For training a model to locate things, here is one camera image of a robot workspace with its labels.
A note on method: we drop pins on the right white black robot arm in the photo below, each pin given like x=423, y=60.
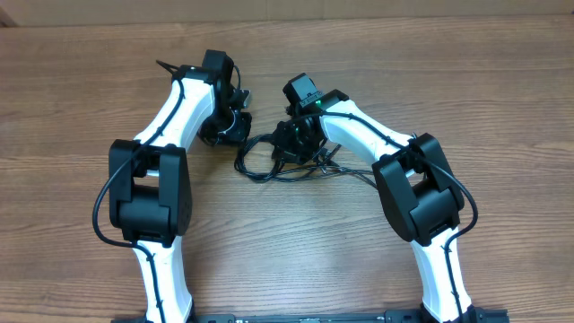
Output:
x=420, y=196

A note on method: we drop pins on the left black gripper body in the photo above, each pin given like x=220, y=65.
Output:
x=226, y=126

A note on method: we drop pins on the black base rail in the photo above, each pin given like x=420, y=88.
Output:
x=474, y=315

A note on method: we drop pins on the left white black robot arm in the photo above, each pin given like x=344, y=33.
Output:
x=146, y=203

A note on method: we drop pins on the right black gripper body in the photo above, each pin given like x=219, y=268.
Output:
x=295, y=144

